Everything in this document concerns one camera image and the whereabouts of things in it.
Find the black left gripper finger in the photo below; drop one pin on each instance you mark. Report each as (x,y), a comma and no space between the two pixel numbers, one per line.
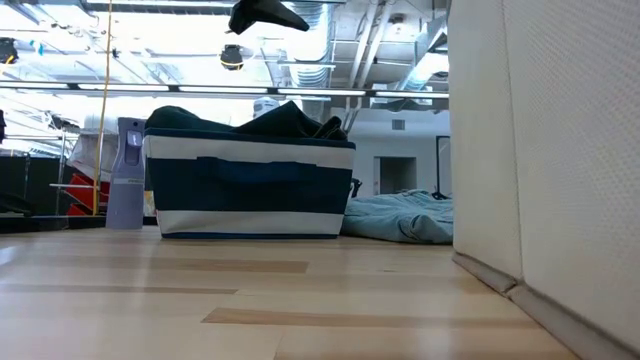
(292,21)

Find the dark teal garment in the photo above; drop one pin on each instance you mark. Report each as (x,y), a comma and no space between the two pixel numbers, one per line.
(175,119)

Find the navy white striped fabric bin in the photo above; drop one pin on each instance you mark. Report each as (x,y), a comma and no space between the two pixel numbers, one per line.
(250,190)

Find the light blue garment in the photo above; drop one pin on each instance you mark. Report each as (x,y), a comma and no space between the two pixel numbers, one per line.
(415,197)

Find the grey-blue garment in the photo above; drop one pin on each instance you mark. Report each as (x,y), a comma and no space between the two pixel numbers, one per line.
(380,224)

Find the black table clamp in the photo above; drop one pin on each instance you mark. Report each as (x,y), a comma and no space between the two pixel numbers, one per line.
(356,187)

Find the lavender spray bottle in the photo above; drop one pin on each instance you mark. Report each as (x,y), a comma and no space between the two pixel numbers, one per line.
(126,190)

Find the beige fabric bin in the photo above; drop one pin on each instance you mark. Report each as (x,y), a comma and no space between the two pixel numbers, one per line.
(575,150)

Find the black ceiling camera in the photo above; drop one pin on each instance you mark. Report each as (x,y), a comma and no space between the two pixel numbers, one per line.
(232,57)

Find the black aluminium frame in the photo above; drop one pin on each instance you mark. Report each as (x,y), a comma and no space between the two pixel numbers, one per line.
(50,223)

